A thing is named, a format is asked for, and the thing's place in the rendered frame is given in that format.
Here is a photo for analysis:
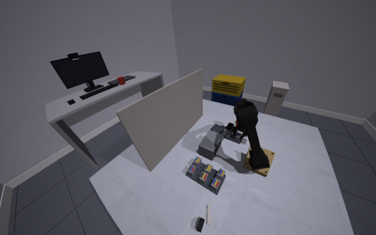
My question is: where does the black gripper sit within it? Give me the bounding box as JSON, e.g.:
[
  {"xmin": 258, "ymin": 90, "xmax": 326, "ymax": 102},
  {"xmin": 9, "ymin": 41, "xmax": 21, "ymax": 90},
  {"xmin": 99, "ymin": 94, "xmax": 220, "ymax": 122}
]
[{"xmin": 227, "ymin": 123, "xmax": 247, "ymax": 139}]

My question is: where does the grey flat panel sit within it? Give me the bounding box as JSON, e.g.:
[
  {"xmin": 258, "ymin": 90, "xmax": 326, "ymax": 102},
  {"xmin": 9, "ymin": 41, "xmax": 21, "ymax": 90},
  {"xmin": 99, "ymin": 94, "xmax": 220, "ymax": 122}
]
[{"xmin": 116, "ymin": 69, "xmax": 203, "ymax": 171}]

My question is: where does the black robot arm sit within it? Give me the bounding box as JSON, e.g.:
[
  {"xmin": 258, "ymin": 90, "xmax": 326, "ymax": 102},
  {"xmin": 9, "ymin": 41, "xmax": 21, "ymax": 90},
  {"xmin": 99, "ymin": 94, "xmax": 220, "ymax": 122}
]
[{"xmin": 233, "ymin": 99, "xmax": 270, "ymax": 170}]

